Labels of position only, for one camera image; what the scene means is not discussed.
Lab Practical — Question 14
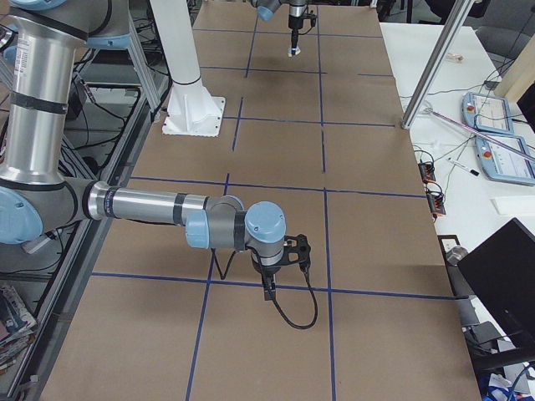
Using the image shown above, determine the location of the black looping camera cable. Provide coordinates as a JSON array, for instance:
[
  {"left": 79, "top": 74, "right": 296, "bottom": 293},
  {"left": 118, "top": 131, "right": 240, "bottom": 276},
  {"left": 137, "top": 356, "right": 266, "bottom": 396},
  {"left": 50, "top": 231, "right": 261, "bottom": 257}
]
[{"left": 267, "top": 265, "right": 318, "bottom": 330}]

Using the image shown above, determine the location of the small clear plastic item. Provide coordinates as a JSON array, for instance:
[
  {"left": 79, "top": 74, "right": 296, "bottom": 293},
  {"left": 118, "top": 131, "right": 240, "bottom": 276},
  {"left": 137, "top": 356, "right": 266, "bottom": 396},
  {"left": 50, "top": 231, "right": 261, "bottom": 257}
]
[{"left": 446, "top": 52, "right": 464, "bottom": 63}]

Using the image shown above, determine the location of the aluminium side frame rail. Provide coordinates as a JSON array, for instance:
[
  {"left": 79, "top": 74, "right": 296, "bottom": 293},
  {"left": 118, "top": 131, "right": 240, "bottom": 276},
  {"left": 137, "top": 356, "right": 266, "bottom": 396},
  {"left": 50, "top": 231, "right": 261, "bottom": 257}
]
[{"left": 1, "top": 83, "right": 152, "bottom": 400}]

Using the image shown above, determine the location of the small blue white bell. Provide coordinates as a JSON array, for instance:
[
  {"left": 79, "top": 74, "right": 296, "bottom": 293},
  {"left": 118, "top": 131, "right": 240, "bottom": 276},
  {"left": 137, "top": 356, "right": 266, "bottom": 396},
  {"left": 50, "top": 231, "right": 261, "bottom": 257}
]
[{"left": 288, "top": 46, "right": 301, "bottom": 58}]

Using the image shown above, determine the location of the black laptop computer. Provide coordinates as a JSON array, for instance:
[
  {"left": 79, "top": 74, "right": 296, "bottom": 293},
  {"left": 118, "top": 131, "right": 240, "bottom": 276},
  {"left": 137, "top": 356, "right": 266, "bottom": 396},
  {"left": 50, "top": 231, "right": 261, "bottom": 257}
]
[{"left": 458, "top": 218, "right": 534, "bottom": 348}]

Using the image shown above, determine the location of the grey hexagonal metal weight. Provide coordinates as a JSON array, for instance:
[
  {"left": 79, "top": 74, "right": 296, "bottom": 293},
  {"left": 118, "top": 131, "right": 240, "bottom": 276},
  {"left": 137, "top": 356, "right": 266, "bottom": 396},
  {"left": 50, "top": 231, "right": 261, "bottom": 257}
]
[{"left": 445, "top": 246, "right": 469, "bottom": 266}]

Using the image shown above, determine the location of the aluminium frame post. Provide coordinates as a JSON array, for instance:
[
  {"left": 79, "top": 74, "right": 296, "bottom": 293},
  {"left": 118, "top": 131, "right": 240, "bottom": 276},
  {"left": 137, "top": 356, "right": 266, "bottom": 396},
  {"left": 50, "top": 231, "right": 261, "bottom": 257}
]
[{"left": 401, "top": 0, "right": 474, "bottom": 129}]

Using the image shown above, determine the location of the black marker pen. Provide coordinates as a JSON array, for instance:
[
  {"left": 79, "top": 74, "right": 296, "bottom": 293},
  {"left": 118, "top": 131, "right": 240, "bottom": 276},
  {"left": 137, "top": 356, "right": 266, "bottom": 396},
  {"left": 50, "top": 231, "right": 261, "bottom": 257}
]
[{"left": 447, "top": 158, "right": 480, "bottom": 176}]

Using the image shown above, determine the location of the lower blue teach pendant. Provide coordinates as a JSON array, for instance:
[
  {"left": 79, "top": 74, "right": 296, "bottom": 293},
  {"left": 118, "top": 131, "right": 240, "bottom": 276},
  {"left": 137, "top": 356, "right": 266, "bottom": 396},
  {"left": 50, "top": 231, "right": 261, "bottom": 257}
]
[{"left": 475, "top": 137, "right": 534, "bottom": 185}]

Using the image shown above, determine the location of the metal reacher grabber stick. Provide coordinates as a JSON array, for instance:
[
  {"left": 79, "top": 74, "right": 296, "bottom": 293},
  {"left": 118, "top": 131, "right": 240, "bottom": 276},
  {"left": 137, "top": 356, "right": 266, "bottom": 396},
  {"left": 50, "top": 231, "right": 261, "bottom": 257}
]
[{"left": 420, "top": 108, "right": 535, "bottom": 163}]

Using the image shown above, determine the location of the magazines pile lower left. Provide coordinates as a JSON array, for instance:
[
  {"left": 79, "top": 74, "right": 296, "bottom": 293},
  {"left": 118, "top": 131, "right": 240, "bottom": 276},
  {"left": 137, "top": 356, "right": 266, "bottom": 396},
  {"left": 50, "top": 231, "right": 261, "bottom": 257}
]
[{"left": 1, "top": 282, "right": 37, "bottom": 374}]

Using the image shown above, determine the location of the blue teach pendant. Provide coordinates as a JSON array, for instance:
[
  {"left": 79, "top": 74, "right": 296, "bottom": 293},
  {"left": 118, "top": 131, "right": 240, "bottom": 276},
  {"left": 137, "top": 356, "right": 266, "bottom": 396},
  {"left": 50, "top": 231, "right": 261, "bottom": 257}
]
[
  {"left": 461, "top": 92, "right": 514, "bottom": 135},
  {"left": 475, "top": 137, "right": 534, "bottom": 185}
]

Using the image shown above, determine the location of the white pedestal column with base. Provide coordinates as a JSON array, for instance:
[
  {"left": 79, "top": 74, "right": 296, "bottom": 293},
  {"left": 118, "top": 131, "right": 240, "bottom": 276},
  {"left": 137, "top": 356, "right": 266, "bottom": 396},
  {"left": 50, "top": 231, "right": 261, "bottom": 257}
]
[{"left": 152, "top": 1, "right": 226, "bottom": 137}]

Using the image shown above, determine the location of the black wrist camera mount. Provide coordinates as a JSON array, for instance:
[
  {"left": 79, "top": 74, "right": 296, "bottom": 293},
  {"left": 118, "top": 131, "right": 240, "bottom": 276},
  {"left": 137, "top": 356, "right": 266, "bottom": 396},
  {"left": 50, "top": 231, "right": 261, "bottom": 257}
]
[
  {"left": 301, "top": 11, "right": 317, "bottom": 28},
  {"left": 281, "top": 234, "right": 311, "bottom": 273}
]

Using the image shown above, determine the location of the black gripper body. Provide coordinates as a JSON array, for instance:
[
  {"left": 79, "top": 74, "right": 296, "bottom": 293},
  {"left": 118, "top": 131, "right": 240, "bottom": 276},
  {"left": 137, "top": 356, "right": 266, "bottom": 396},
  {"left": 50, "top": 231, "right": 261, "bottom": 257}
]
[
  {"left": 288, "top": 15, "right": 303, "bottom": 34},
  {"left": 251, "top": 255, "right": 281, "bottom": 286}
]

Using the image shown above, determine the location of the upper blue teach pendant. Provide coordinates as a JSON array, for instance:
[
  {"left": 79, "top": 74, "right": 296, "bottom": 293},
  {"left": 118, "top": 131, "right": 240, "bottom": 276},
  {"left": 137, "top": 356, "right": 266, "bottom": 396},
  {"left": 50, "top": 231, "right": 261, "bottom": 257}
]
[{"left": 461, "top": 92, "right": 514, "bottom": 135}]

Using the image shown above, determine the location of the white foam block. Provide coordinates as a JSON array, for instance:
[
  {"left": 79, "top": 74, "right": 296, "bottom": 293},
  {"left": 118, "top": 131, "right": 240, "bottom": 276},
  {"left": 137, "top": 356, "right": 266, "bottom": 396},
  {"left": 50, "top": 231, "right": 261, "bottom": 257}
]
[{"left": 491, "top": 195, "right": 535, "bottom": 216}]

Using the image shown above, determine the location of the orange electronics board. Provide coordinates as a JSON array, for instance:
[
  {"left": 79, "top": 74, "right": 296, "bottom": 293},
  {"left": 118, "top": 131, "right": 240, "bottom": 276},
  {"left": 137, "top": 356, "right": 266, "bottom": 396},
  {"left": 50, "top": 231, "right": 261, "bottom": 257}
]
[
  {"left": 418, "top": 161, "right": 436, "bottom": 184},
  {"left": 425, "top": 190, "right": 446, "bottom": 218}
]

